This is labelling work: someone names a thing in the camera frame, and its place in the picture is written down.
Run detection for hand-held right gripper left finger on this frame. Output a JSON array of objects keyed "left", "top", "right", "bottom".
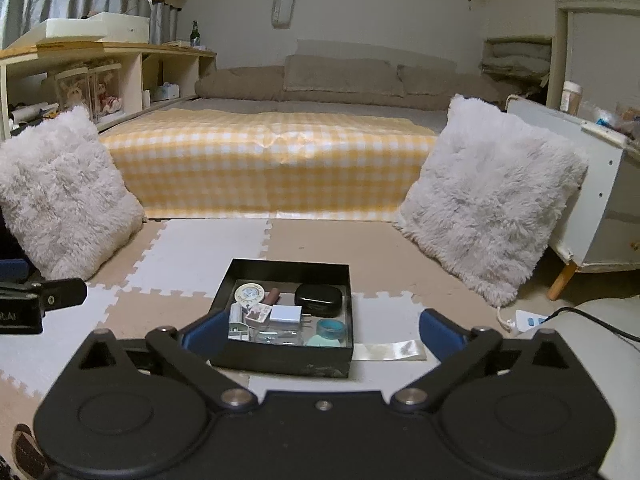
[{"left": 70, "top": 310, "right": 258, "bottom": 412}]

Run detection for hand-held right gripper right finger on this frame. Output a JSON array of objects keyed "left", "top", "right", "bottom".
[{"left": 387, "top": 309, "right": 573, "bottom": 411}]

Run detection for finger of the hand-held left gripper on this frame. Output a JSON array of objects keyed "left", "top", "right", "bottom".
[
  {"left": 0, "top": 277, "right": 88, "bottom": 317},
  {"left": 0, "top": 258, "right": 28, "bottom": 281}
]

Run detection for brown lipstick with printed case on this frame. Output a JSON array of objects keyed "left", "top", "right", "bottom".
[{"left": 244, "top": 287, "right": 282, "bottom": 324}]

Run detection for round cream tin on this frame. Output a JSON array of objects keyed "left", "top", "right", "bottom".
[{"left": 234, "top": 282, "right": 265, "bottom": 305}]

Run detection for clear plastic case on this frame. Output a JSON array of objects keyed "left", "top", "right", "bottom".
[{"left": 250, "top": 325, "right": 306, "bottom": 346}]

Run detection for black cardboard box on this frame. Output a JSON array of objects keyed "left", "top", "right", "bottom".
[{"left": 207, "top": 258, "right": 355, "bottom": 378}]

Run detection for white charger plug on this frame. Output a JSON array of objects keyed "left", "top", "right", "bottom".
[{"left": 270, "top": 305, "right": 313, "bottom": 332}]

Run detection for teal tape roll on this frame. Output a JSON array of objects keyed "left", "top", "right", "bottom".
[{"left": 316, "top": 319, "right": 346, "bottom": 341}]

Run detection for black earbud case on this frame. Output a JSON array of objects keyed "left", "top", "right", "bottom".
[{"left": 294, "top": 284, "right": 343, "bottom": 317}]

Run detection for clear plastic strip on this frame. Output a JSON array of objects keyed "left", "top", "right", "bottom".
[{"left": 352, "top": 340, "right": 428, "bottom": 362}]

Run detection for beige white foam puzzle mat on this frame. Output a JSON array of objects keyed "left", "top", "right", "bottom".
[{"left": 0, "top": 217, "right": 551, "bottom": 461}]

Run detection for fluffy white pillow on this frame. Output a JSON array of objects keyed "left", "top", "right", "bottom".
[
  {"left": 0, "top": 105, "right": 147, "bottom": 281},
  {"left": 392, "top": 94, "right": 591, "bottom": 308}
]

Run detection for white power strip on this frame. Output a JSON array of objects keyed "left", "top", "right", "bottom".
[{"left": 512, "top": 309, "right": 551, "bottom": 331}]

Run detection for brown leather item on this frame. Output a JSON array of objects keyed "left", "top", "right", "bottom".
[{"left": 10, "top": 422, "right": 51, "bottom": 480}]

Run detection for pale grey rounded object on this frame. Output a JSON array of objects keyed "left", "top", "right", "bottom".
[{"left": 550, "top": 300, "right": 640, "bottom": 480}]

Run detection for paper roll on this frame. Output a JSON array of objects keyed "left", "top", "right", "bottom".
[{"left": 7, "top": 102, "right": 61, "bottom": 123}]

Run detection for yellow checkered mattress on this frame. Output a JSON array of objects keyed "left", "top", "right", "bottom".
[{"left": 97, "top": 107, "right": 441, "bottom": 221}]

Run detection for clear doll display case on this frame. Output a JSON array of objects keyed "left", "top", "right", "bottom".
[
  {"left": 92, "top": 65, "right": 123, "bottom": 116},
  {"left": 55, "top": 67, "right": 93, "bottom": 116}
]

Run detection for white cabinet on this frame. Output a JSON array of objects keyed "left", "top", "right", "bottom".
[{"left": 505, "top": 95, "right": 640, "bottom": 301}]

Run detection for long wooden shelf unit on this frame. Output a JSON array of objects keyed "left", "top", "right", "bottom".
[{"left": 0, "top": 42, "right": 218, "bottom": 141}]

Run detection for beige bed pillow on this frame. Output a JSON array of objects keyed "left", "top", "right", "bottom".
[
  {"left": 397, "top": 64, "right": 501, "bottom": 106},
  {"left": 284, "top": 55, "right": 406, "bottom": 98}
]

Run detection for grey bed mattress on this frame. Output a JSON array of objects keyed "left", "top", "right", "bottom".
[{"left": 150, "top": 97, "right": 451, "bottom": 136}]

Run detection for white box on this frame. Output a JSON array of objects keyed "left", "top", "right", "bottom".
[{"left": 37, "top": 12, "right": 151, "bottom": 46}]

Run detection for grey curtain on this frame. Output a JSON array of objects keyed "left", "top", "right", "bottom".
[{"left": 0, "top": 0, "right": 181, "bottom": 51}]

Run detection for folded beige blankets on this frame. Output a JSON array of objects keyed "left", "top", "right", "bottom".
[{"left": 480, "top": 37, "right": 551, "bottom": 81}]

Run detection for white headboard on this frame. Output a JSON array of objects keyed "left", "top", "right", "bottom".
[{"left": 296, "top": 39, "right": 458, "bottom": 68}]

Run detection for white door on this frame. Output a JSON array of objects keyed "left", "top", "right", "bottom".
[{"left": 555, "top": 0, "right": 640, "bottom": 111}]

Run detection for black cable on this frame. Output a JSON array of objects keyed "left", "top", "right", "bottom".
[{"left": 547, "top": 306, "right": 640, "bottom": 343}]

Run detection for white hanging wall sign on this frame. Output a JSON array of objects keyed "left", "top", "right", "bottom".
[{"left": 272, "top": 0, "right": 297, "bottom": 28}]

